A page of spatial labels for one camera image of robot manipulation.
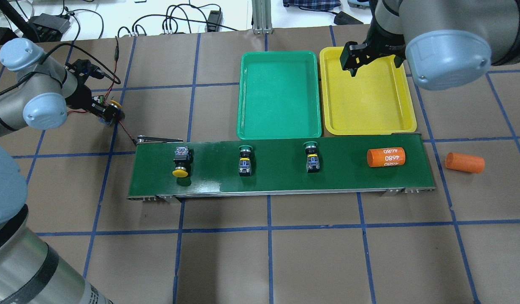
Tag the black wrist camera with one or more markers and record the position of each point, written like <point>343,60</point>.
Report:
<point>83,69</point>

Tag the aluminium frame post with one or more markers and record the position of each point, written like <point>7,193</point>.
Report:
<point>261,17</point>

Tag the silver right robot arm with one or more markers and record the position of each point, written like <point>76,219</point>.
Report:
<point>446,43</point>

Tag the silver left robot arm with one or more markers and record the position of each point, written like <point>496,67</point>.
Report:
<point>44,95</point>

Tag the orange cylinder marked 4680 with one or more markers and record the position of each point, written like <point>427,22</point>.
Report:
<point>386,157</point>

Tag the blue plaid folded umbrella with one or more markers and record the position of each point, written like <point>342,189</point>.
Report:
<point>315,5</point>

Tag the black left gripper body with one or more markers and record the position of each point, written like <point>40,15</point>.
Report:
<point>79,96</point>

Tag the green plastic tray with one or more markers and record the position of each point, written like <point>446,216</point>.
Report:
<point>279,96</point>

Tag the yellow plastic tray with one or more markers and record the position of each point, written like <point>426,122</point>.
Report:
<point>376,101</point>

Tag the green push button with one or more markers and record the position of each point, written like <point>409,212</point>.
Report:
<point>312,158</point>
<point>245,160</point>

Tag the plain orange cylinder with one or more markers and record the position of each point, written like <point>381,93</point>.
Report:
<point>465,163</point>

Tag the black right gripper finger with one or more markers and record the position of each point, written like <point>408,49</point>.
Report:
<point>398,60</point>
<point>353,71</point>

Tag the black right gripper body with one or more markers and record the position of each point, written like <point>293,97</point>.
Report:
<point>375,47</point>

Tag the green conveyor belt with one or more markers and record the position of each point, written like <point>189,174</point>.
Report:
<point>279,167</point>

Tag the black power adapter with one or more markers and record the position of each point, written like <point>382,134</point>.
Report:
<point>342,18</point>

